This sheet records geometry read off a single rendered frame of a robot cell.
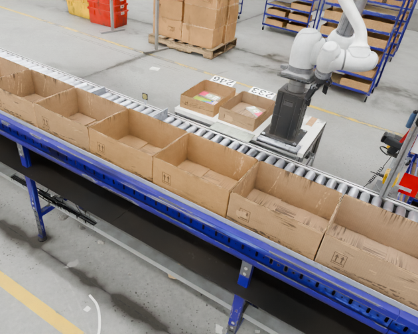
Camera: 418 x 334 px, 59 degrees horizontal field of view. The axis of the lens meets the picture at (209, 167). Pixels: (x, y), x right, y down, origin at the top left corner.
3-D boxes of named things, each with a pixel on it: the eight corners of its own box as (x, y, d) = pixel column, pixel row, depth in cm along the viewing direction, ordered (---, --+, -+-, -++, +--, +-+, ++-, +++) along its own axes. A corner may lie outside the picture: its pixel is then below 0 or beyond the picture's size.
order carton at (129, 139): (186, 159, 194) (188, 131, 184) (151, 186, 172) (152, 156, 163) (129, 134, 209) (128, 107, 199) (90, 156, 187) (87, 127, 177)
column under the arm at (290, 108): (273, 120, 270) (283, 78, 251) (307, 132, 261) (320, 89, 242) (259, 134, 251) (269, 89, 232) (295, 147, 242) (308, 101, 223)
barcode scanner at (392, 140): (376, 144, 205) (386, 128, 199) (397, 154, 202) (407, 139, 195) (374, 149, 200) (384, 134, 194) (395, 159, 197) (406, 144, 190)
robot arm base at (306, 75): (286, 65, 243) (287, 57, 240) (318, 74, 234) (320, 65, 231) (274, 72, 230) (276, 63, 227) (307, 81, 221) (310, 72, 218)
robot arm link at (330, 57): (314, 73, 193) (340, 75, 191) (320, 52, 179) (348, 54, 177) (315, 58, 197) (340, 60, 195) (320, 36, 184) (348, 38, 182)
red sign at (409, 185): (414, 197, 203) (424, 179, 195) (414, 198, 202) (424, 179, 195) (384, 186, 209) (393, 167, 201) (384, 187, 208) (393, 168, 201)
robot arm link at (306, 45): (286, 59, 235) (293, 24, 223) (314, 62, 235) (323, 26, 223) (290, 68, 221) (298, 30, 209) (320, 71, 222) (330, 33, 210)
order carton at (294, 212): (332, 222, 165) (344, 193, 155) (312, 264, 143) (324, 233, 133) (253, 188, 179) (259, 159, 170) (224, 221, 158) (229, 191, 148)
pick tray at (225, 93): (235, 100, 292) (236, 88, 287) (212, 118, 264) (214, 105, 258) (204, 90, 302) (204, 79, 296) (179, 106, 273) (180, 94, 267)
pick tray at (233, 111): (274, 112, 280) (277, 101, 275) (253, 132, 252) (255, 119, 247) (241, 102, 291) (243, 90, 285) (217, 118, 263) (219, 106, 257)
